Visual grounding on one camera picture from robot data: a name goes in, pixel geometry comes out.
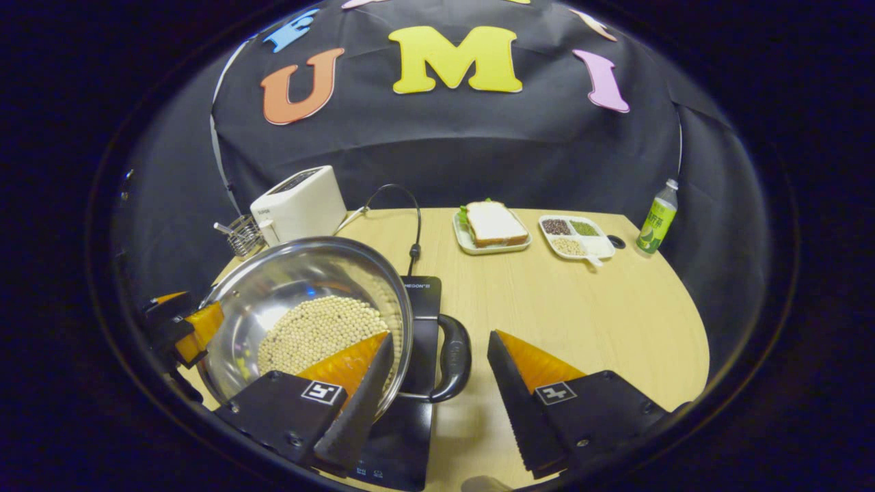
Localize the green label drink bottle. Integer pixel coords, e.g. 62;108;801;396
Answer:
636;178;679;255

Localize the white toaster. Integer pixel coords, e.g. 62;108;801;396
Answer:
250;165;348;248

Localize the white toaster cord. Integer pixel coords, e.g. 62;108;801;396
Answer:
333;207;370;236

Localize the sandwich with lettuce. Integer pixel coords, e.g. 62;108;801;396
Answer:
459;199;530;248

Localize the black induction cooktop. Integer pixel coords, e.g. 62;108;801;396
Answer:
345;275;443;491

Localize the pale rectangular sandwich plate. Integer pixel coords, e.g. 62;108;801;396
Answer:
453;210;533;256

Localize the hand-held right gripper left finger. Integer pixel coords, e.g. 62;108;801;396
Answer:
215;331;395;473

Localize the white divided tray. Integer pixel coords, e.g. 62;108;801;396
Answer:
538;215;617;267

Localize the stainless steel pot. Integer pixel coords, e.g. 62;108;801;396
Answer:
198;236;472;421

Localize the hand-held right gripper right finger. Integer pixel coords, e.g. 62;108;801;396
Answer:
487;329;669;480

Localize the large soybean heap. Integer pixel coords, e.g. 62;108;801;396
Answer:
257;295;390;378

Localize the black power cable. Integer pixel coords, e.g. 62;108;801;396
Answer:
360;183;422;277

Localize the wire mesh basket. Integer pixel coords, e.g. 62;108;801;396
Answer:
213;214;266;258

